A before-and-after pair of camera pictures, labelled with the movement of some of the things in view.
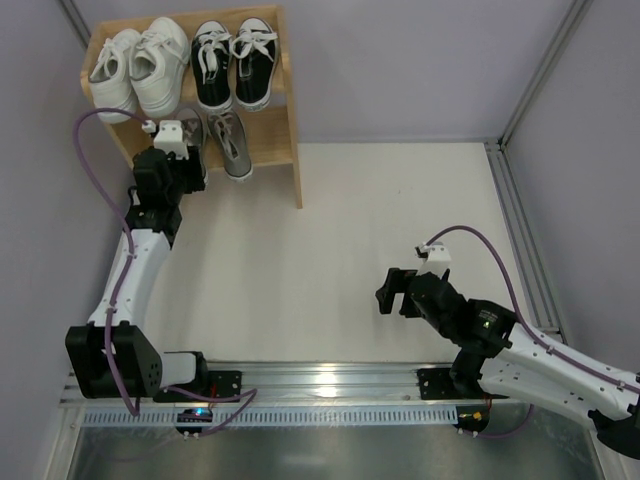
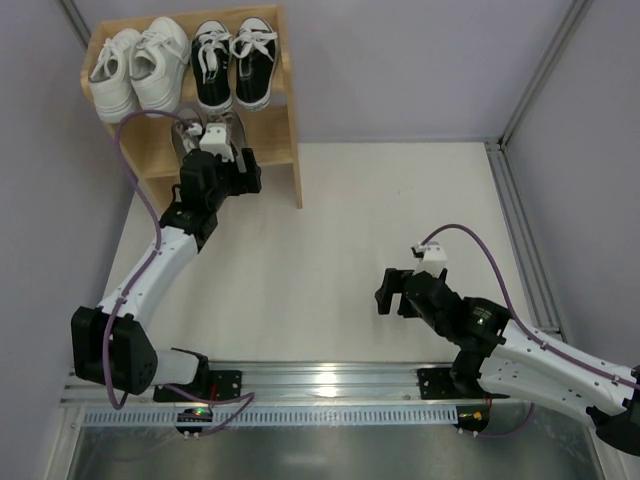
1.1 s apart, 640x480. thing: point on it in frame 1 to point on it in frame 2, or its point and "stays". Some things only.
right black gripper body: x=407 y=292 stays
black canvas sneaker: x=212 y=52 stays
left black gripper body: x=192 y=170 to x=245 y=170
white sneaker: x=113 y=74 stays
